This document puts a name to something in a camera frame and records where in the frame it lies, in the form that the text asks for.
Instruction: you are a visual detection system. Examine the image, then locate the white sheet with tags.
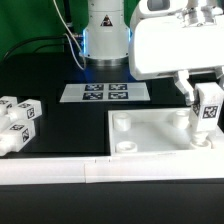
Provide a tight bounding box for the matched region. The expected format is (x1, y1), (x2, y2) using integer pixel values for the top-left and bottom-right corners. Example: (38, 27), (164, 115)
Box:
(60, 82), (150, 103)

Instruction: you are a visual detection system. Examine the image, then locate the black cable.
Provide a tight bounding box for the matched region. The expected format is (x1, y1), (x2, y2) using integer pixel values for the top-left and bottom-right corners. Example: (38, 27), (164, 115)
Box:
(0, 0), (84, 64)

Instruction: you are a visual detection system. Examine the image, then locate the white square tabletop part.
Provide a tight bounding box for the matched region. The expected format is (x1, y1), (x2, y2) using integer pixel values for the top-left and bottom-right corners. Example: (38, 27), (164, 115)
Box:
(107, 107), (224, 157)

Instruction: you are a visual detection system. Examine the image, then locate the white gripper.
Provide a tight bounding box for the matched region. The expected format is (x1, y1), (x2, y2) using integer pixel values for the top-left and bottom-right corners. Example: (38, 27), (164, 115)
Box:
(129, 15), (224, 106)

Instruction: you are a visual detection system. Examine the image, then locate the white cable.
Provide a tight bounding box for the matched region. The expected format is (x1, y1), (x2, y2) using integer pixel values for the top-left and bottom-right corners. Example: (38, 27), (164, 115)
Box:
(52, 0), (88, 71)

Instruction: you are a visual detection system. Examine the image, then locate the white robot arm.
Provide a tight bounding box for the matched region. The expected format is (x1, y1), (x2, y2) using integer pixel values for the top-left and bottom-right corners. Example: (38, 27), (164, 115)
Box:
(83, 0), (224, 105)

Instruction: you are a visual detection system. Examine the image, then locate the white U-shaped obstacle frame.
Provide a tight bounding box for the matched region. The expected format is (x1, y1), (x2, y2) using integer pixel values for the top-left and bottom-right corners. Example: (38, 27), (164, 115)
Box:
(0, 128), (224, 185)

